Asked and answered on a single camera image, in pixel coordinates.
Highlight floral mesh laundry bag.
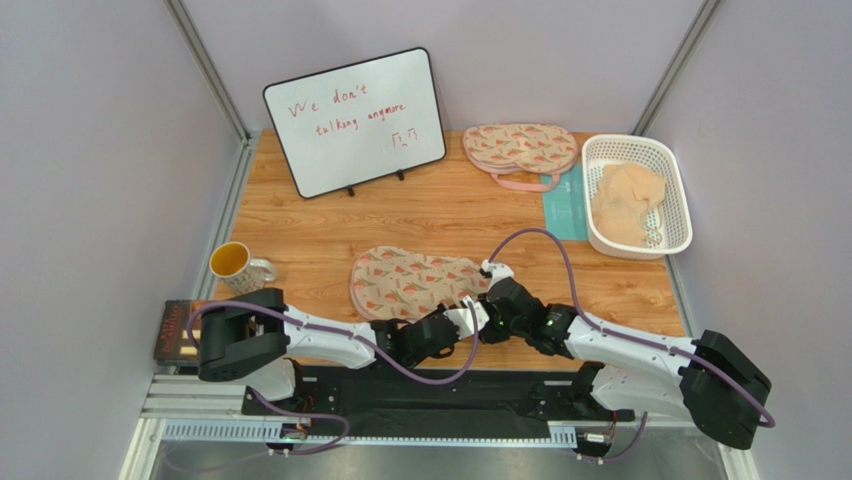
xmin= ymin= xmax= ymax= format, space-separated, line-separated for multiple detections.
xmin=350 ymin=246 xmax=489 ymax=321

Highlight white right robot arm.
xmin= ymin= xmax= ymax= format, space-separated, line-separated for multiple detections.
xmin=480 ymin=278 xmax=772 ymax=450

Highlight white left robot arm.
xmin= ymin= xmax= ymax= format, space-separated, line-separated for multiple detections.
xmin=186 ymin=288 xmax=487 ymax=401

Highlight stacked floral laundry bags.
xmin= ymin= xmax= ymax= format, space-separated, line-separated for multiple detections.
xmin=462 ymin=123 xmax=579 ymax=193

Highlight teal card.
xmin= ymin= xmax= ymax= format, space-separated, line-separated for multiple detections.
xmin=542 ymin=164 xmax=588 ymax=241

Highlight beige bras in basket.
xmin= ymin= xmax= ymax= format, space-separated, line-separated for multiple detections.
xmin=591 ymin=163 xmax=667 ymax=247

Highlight white plastic basket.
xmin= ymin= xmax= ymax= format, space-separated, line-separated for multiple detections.
xmin=582 ymin=134 xmax=693 ymax=260

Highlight yellow patterned mug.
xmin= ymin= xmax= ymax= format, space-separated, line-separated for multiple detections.
xmin=208 ymin=241 xmax=278 ymax=295

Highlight whiteboard with red writing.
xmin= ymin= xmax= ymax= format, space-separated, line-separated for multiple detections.
xmin=263 ymin=47 xmax=447 ymax=199

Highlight dark book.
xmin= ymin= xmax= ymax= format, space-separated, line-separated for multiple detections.
xmin=153 ymin=300 xmax=206 ymax=368

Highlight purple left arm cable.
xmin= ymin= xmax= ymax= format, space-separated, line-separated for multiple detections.
xmin=186 ymin=298 xmax=482 ymax=387

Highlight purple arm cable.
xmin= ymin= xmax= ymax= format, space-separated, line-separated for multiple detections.
xmin=487 ymin=227 xmax=777 ymax=429
xmin=186 ymin=298 xmax=482 ymax=387

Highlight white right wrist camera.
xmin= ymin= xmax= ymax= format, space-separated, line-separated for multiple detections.
xmin=480 ymin=259 xmax=515 ymax=291

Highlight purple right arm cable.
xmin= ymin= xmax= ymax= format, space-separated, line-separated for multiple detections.
xmin=487 ymin=227 xmax=777 ymax=429

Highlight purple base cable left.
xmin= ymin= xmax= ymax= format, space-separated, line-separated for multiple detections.
xmin=249 ymin=389 xmax=352 ymax=458

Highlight aluminium frame rail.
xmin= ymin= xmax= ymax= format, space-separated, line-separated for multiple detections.
xmin=136 ymin=372 xmax=743 ymax=449

